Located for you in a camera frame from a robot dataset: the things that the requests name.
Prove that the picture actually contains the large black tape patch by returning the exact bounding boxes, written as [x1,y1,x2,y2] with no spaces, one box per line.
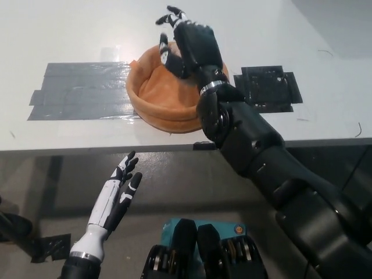
[233,65,303,114]

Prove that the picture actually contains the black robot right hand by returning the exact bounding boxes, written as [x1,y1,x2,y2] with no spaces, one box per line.
[155,5,230,96]

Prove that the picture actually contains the small black tape strip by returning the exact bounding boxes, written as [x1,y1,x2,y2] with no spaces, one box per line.
[192,141,216,151]

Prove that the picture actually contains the orange plush round basket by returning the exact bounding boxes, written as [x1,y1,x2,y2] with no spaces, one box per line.
[126,40,231,135]

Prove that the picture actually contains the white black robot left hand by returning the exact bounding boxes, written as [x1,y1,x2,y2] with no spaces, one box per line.
[69,150,143,261]

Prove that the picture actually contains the dark table leg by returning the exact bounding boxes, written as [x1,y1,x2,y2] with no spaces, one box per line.
[34,156,64,230]

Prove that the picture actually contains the grey duct tape patch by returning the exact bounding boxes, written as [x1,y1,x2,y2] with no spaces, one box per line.
[27,61,138,123]

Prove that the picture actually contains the black stand foot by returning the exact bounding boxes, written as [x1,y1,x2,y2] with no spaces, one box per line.
[0,212,33,248]

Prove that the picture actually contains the black floor tape patch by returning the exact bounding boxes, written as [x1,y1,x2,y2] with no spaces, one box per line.
[30,233,72,264]

